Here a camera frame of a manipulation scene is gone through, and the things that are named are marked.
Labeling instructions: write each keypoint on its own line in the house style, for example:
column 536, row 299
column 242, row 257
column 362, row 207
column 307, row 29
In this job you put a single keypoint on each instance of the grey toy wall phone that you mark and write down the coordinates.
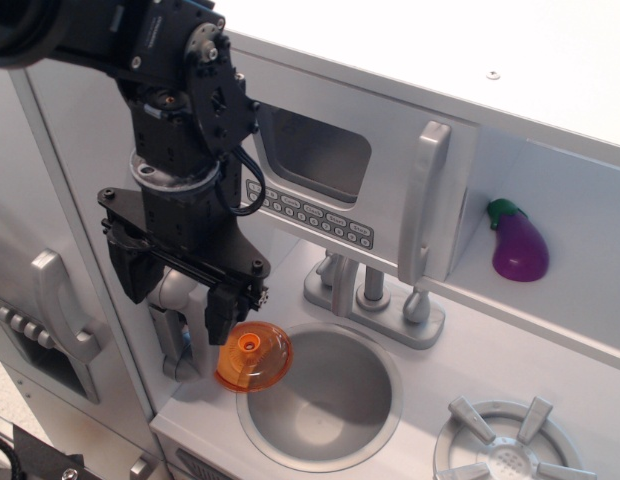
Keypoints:
column 177, row 306

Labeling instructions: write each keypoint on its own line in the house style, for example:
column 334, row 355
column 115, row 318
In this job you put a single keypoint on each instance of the orange transparent plastic lid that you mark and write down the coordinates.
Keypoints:
column 255, row 357

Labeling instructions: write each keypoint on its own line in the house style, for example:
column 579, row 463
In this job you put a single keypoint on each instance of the round silver toy sink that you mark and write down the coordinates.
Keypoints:
column 337, row 406

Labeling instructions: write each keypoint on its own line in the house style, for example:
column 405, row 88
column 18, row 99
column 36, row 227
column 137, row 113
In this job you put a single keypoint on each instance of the grey toy stove burner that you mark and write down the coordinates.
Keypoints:
column 501, row 439

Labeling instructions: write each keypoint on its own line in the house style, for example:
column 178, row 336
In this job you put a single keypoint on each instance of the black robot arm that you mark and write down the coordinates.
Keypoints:
column 171, row 61

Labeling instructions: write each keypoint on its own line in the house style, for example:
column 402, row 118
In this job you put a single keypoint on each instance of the black mount with screw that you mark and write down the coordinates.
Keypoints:
column 24, row 456

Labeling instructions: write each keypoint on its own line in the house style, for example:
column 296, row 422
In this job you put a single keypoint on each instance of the grey toy ice dispenser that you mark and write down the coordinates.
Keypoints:
column 37, row 348

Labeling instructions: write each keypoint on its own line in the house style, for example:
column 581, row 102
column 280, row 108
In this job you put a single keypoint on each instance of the white toy microwave door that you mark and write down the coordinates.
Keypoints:
column 359, row 164

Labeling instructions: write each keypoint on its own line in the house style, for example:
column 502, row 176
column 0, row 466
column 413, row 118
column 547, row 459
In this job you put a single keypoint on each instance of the grey toy faucet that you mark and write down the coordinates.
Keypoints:
column 363, row 294

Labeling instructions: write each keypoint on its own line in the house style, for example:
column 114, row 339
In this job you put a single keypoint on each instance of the purple toy eggplant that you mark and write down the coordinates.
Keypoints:
column 521, row 253

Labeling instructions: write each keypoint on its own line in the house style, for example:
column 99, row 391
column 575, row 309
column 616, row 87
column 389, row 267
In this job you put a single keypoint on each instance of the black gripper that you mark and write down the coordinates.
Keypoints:
column 196, row 235

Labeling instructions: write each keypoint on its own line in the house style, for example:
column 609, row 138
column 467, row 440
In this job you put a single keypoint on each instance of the grey toy fridge handle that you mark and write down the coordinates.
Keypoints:
column 61, row 313

